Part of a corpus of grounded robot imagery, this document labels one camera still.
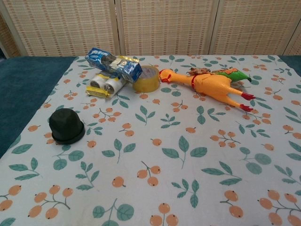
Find yellow white roll pack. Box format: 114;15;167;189
86;55;141;99

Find floral print tablecloth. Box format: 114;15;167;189
0;54;301;226

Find yellow rubber chicken toy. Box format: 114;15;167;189
158;68;256;113

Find blue cookie package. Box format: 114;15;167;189
84;48;143;83

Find woven bamboo screen panel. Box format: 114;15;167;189
210;0;301;56
282;14;301;56
0;14;22;58
0;0;120;58
115;0;221;57

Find green snack bag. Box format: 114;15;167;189
187;67;252;83

